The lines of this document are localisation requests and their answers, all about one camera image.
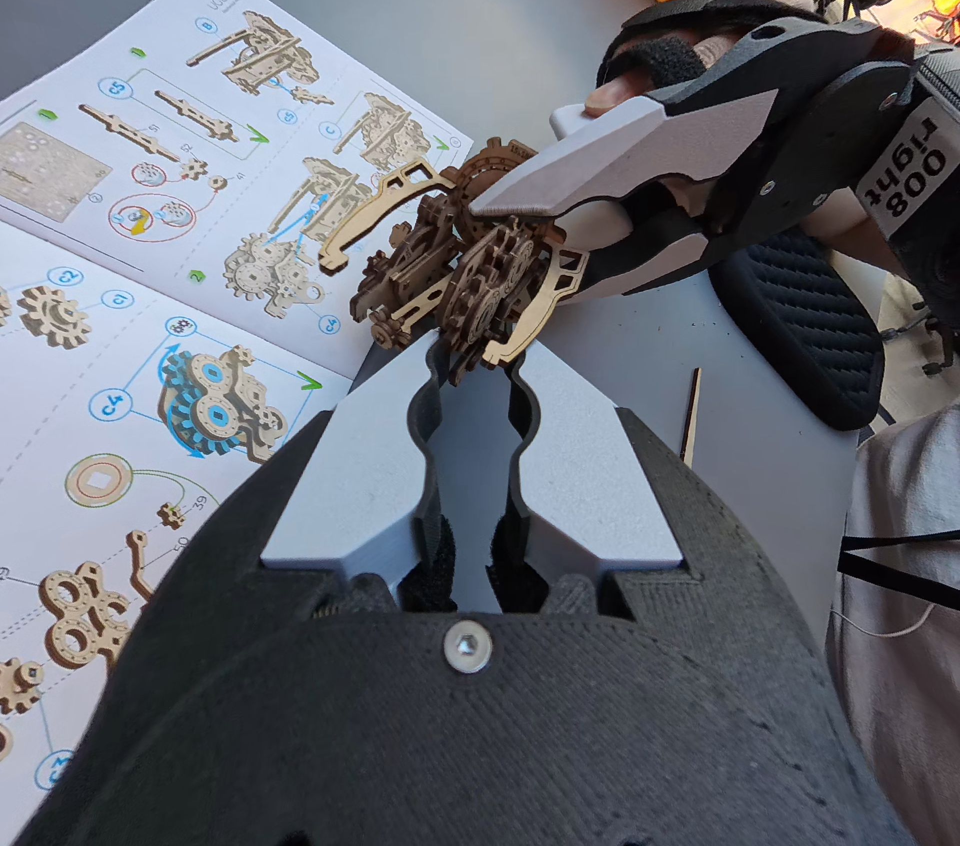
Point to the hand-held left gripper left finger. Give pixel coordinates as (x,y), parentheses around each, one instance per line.
(345,479)

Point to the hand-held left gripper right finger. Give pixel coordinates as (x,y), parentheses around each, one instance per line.
(592,479)

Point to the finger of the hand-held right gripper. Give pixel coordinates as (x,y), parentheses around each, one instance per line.
(660,265)
(637,156)

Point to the thin pointed wooden stick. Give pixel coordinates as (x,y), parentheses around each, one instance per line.
(690,419)

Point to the wooden mechanical model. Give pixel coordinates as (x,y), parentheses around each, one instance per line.
(450,261)

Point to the person's right forearm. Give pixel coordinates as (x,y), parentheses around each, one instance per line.
(847,231)

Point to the person's right hand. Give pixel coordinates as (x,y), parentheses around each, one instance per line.
(622,93)

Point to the black wrist rest pad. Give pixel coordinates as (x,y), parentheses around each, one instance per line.
(802,336)

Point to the white instruction booklet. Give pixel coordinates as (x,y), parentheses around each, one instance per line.
(112,366)

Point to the person's white shirt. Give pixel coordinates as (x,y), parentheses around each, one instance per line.
(900,673)

